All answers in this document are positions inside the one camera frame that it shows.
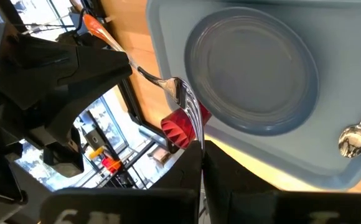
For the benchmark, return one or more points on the yellow box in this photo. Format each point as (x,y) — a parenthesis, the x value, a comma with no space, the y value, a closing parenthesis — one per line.
(96,153)

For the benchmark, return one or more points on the black aluminium table frame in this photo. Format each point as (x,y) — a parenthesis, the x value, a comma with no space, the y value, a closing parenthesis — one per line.
(137,113)

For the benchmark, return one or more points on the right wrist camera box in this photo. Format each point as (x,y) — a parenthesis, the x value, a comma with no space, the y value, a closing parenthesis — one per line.
(63,158)

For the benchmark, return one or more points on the red purple patterned cup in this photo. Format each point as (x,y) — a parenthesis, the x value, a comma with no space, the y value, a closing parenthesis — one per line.
(175,130)

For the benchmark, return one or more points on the dark blue round plate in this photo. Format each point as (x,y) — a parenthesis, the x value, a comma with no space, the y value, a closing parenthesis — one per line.
(252,68)

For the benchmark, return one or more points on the red bin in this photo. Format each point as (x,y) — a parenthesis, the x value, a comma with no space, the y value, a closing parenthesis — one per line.
(110,165)

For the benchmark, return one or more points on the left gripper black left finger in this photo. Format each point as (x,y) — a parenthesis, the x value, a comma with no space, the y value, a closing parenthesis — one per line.
(168,202)

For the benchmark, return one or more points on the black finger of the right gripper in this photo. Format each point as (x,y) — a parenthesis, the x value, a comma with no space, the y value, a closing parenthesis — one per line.
(99,74)
(81,40)

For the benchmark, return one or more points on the light blue plastic tray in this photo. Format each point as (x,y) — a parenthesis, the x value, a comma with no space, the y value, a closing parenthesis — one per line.
(339,46)

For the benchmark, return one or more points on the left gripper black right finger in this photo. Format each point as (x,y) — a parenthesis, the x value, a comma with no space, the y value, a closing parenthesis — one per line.
(246,205)

